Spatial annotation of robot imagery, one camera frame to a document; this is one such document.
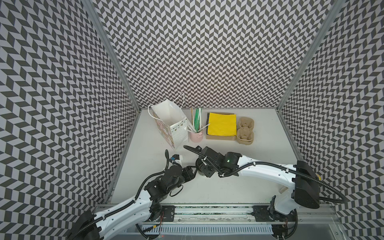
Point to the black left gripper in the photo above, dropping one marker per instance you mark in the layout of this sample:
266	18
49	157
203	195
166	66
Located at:
188	173

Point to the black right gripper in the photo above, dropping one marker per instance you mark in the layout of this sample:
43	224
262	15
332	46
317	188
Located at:
202	153

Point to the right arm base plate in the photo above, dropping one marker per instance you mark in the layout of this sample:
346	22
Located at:
263	214

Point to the pink metal bucket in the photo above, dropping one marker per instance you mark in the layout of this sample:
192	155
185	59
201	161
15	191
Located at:
196	137

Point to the white patterned gift bag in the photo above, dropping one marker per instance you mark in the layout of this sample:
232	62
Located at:
171	121

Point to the green wrapped straw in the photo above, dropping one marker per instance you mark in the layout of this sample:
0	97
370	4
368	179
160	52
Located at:
197	120

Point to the brown cardboard napkin box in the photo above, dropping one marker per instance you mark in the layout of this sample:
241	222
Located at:
208	137

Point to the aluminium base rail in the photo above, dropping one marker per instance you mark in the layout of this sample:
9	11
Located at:
231	219

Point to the aluminium frame corner post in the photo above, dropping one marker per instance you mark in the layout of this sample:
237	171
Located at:
321	34

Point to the yellow paper napkin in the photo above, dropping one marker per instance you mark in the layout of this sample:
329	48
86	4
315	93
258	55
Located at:
222	125

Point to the brown pulp cup carrier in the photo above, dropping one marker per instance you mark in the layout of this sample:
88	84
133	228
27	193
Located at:
245	133

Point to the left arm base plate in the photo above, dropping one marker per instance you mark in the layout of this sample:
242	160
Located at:
165	213

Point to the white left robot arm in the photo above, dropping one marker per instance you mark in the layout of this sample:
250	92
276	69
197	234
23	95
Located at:
145	205

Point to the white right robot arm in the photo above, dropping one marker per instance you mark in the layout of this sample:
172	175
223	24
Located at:
302	187

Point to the wooden stir stick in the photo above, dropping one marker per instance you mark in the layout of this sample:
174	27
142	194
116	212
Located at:
192	118

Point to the aluminium left corner post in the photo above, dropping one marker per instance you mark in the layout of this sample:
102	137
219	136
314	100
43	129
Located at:
94	18

